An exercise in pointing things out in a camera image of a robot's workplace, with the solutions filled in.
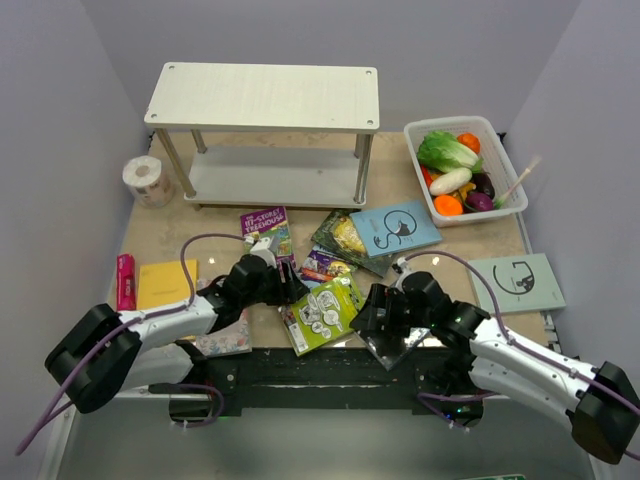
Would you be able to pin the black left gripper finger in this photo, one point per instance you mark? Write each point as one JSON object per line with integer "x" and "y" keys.
{"x": 296, "y": 290}
{"x": 287, "y": 274}

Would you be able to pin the purple onion toy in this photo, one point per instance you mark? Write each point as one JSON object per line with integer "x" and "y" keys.
{"x": 476, "y": 202}

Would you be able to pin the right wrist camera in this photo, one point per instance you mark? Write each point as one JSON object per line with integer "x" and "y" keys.
{"x": 400, "y": 265}

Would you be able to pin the floral pastel notebook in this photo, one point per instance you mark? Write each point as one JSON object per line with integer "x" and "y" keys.
{"x": 231, "y": 340}

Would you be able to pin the blue Treehouse paperback book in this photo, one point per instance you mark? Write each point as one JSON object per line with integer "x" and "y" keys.
{"x": 321, "y": 266}

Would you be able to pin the red pepper toy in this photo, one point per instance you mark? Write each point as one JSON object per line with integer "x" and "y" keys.
{"x": 426, "y": 176}

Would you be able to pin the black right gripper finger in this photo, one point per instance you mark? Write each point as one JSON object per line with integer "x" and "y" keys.
{"x": 377, "y": 297}
{"x": 369, "y": 319}

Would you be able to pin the grey-green cat book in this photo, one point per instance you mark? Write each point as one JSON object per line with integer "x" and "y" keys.
{"x": 521, "y": 284}

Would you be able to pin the orange carrot toy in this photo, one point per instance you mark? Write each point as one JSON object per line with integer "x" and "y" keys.
{"x": 448, "y": 205}

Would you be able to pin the green cartoon paperback book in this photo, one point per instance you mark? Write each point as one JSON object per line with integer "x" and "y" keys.
{"x": 323, "y": 315}

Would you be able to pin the dark green illustrated book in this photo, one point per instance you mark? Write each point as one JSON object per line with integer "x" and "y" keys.
{"x": 338, "y": 235}

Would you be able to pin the yellow pepper toy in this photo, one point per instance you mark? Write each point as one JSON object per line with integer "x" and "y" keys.
{"x": 461, "y": 193}

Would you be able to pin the green lettuce toy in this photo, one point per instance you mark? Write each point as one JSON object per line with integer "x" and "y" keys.
{"x": 442, "y": 151}

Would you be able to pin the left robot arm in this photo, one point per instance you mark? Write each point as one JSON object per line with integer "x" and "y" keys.
{"x": 107, "y": 352}

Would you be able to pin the orange pumpkin toy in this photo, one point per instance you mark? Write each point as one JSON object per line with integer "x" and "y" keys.
{"x": 470, "y": 141}

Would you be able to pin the toilet paper roll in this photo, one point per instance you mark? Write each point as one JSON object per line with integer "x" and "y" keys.
{"x": 148, "y": 182}

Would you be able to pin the dark glossy hardcover book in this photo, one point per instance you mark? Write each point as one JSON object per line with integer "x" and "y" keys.
{"x": 389, "y": 351}

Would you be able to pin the green onion toy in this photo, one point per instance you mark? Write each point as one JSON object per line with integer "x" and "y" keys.
{"x": 499, "y": 202}

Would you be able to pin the yellow book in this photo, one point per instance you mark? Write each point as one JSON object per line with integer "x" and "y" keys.
{"x": 160, "y": 284}

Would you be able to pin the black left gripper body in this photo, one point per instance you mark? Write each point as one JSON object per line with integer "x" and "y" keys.
{"x": 270, "y": 291}

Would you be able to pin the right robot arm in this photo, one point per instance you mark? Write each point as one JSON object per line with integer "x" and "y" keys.
{"x": 598, "y": 405}

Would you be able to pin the white radish toy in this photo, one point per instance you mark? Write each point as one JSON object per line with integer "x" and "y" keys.
{"x": 450, "y": 182}

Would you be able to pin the purple Treehouse paperback book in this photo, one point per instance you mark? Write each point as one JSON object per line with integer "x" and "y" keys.
{"x": 271, "y": 223}

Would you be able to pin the light blue cat book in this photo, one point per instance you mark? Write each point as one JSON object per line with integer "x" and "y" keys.
{"x": 396, "y": 228}

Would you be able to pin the purple eggplant toy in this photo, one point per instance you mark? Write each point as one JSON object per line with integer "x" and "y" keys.
{"x": 483, "y": 184}

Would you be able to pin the white plastic basket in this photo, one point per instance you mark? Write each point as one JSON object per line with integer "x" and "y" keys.
{"x": 495, "y": 162}

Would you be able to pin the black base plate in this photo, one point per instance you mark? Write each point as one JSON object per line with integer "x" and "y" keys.
{"x": 332, "y": 379}

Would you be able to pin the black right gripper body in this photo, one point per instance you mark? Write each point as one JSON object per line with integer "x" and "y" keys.
{"x": 398, "y": 318}

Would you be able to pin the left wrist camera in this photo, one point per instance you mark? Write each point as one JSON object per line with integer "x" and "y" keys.
{"x": 262, "y": 248}

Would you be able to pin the white two-tier shelf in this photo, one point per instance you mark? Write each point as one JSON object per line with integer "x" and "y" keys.
{"x": 261, "y": 134}

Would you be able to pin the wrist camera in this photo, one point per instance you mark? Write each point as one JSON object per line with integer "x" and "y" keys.
{"x": 400, "y": 265}
{"x": 262, "y": 248}

